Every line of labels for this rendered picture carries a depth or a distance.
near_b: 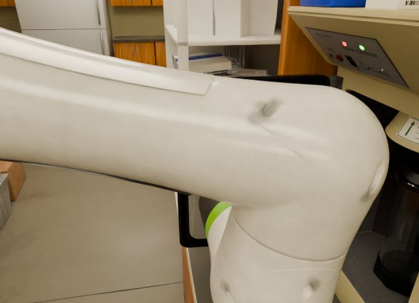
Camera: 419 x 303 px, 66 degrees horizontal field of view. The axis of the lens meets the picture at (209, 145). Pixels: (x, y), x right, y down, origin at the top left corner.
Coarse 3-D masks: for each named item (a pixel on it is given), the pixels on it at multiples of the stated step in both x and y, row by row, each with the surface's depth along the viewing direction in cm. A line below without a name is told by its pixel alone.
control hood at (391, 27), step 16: (304, 16) 51; (320, 16) 46; (336, 16) 42; (352, 16) 39; (368, 16) 36; (384, 16) 33; (400, 16) 31; (416, 16) 30; (304, 32) 58; (352, 32) 42; (368, 32) 38; (384, 32) 35; (400, 32) 33; (416, 32) 31; (320, 48) 58; (384, 48) 38; (400, 48) 35; (416, 48) 33; (336, 64) 58; (400, 64) 38; (416, 64) 35; (384, 80) 46; (416, 80) 38
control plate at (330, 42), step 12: (312, 36) 56; (324, 36) 51; (336, 36) 47; (348, 36) 44; (324, 48) 56; (336, 48) 51; (348, 48) 47; (372, 48) 41; (336, 60) 56; (348, 60) 51; (360, 60) 47; (372, 60) 44; (384, 60) 41; (372, 72) 47; (384, 72) 44; (396, 72) 41
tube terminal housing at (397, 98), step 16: (352, 80) 58; (368, 80) 54; (368, 96) 54; (384, 96) 51; (400, 96) 47; (416, 96) 45; (416, 112) 45; (336, 288) 69; (352, 288) 63; (416, 288) 47
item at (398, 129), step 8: (400, 112) 53; (392, 120) 55; (400, 120) 51; (408, 120) 50; (416, 120) 48; (392, 128) 53; (400, 128) 51; (408, 128) 49; (416, 128) 48; (392, 136) 52; (400, 136) 50; (408, 136) 49; (416, 136) 48; (400, 144) 50; (408, 144) 49; (416, 144) 48
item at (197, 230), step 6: (192, 198) 71; (198, 198) 71; (192, 204) 71; (198, 204) 71; (192, 210) 72; (198, 210) 72; (192, 216) 72; (198, 216) 73; (192, 222) 73; (198, 222) 73; (192, 228) 74; (198, 228) 74; (204, 228) 74; (192, 234) 75; (198, 234) 75; (204, 234) 75
